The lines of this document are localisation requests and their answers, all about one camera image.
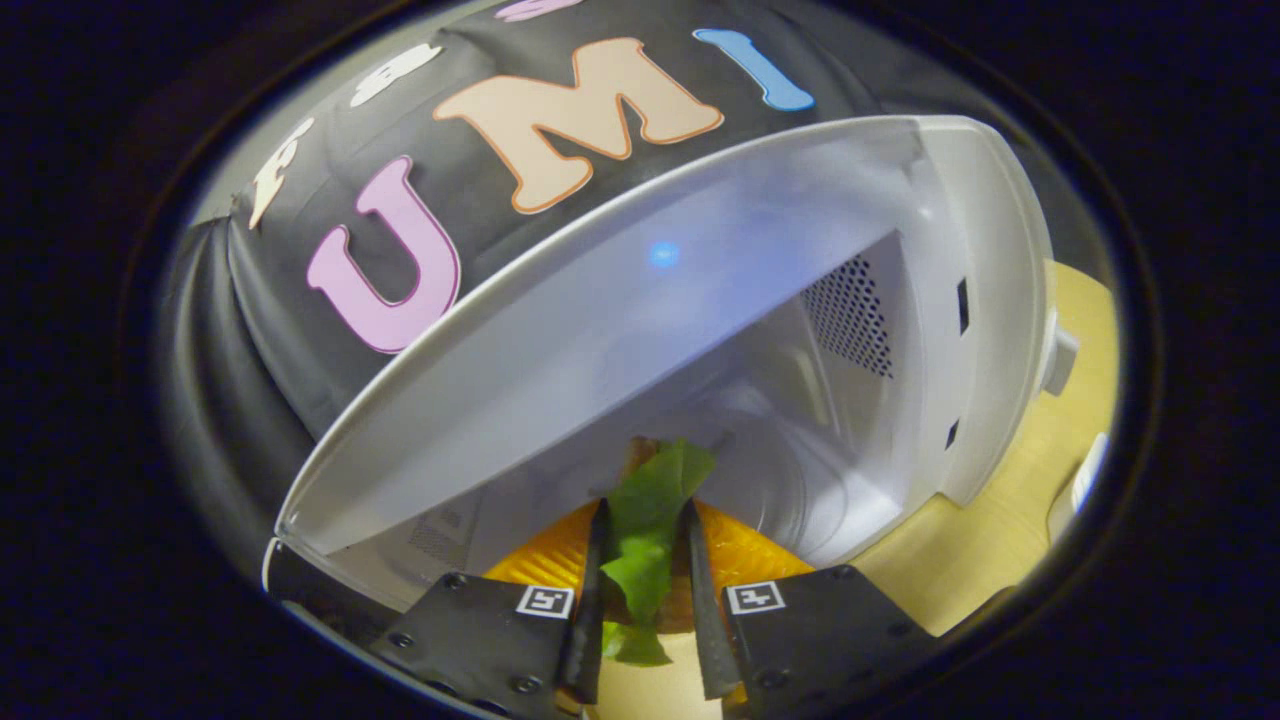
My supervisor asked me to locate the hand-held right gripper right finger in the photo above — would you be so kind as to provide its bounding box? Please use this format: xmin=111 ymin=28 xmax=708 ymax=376
xmin=683 ymin=498 xmax=936 ymax=716

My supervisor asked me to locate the white square plate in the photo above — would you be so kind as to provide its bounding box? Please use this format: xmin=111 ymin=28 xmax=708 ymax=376
xmin=1045 ymin=432 xmax=1111 ymax=546

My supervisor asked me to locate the black backdrop cloth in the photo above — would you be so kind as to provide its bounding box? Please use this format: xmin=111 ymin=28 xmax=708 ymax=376
xmin=155 ymin=0 xmax=901 ymax=561

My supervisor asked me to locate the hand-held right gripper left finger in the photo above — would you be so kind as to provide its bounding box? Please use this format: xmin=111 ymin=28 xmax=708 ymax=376
xmin=368 ymin=498 xmax=611 ymax=720

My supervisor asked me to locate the white microwave oven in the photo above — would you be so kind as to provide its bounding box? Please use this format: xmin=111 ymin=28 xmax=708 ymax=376
xmin=262 ymin=113 xmax=1081 ymax=641

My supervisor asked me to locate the sandwich with lettuce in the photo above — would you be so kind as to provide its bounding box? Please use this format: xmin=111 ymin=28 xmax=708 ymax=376
xmin=598 ymin=436 xmax=717 ymax=668

